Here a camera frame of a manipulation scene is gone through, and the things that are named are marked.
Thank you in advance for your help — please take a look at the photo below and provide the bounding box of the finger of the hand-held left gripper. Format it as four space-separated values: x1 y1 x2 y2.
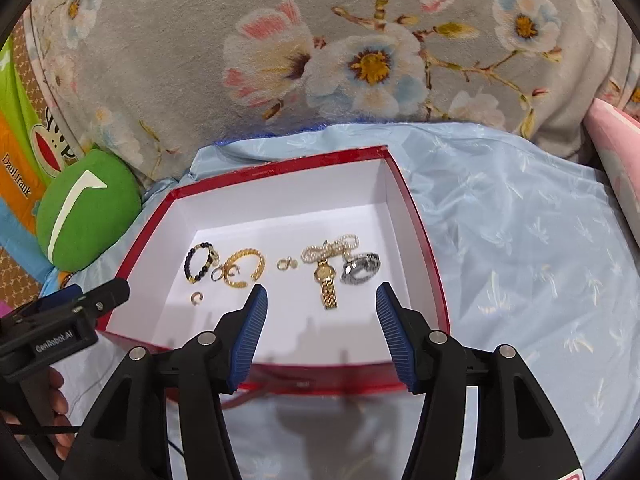
75 279 132 322
36 283 84 312

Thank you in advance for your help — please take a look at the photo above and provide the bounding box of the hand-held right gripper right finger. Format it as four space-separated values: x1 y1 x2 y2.
375 281 584 480

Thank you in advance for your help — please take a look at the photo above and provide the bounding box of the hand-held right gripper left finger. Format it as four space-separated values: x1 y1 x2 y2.
60 283 269 480

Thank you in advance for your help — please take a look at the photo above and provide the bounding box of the silver metal watch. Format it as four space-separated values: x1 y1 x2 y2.
340 251 382 285

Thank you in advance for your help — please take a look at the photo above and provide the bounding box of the gold chain bracelet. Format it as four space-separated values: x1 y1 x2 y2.
222 247 266 290

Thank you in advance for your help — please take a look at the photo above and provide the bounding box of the gold metal watch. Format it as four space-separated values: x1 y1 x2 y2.
313 252 341 311

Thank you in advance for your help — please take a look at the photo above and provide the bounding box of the black bead bracelet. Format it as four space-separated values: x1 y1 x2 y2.
183 242 221 284

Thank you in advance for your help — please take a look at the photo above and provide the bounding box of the pearl bracelet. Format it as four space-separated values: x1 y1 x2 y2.
300 232 362 266

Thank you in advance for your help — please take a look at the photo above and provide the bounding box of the red jewelry box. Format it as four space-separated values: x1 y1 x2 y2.
95 144 452 412

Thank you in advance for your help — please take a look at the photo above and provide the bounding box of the person's left hand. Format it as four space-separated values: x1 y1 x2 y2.
0 366 77 462

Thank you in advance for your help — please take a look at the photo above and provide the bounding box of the green plush pillow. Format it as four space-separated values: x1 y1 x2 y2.
36 147 144 274

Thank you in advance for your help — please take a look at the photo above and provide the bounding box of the colourful printed cloth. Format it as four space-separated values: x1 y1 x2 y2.
0 20 91 313

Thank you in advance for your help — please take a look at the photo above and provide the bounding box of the light blue bed sheet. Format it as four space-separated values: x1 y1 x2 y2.
40 120 640 480

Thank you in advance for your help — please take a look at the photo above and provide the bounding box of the grey floral blanket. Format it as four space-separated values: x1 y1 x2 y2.
25 0 640 197

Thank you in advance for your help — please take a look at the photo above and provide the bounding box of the pink cartoon pillow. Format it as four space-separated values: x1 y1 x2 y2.
585 97 640 247

